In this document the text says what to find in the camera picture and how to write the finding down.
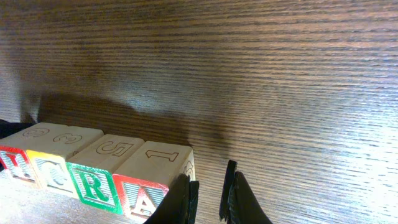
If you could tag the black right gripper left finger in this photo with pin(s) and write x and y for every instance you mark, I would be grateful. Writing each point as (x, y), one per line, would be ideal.
(179, 206)

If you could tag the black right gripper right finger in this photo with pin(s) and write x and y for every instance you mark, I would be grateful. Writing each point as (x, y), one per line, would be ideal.
(238, 203)

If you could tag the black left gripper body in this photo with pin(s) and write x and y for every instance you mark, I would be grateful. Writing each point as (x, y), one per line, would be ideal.
(8, 129)

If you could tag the red letter I block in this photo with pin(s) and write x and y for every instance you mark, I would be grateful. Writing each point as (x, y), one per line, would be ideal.
(14, 148)

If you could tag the red letter A block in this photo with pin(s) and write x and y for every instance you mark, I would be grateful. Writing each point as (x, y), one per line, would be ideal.
(144, 179)

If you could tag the yellow letter C block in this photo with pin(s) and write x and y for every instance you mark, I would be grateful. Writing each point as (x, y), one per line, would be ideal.
(49, 154)

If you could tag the green letter R block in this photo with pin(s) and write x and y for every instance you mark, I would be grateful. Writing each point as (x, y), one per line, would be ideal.
(91, 170)

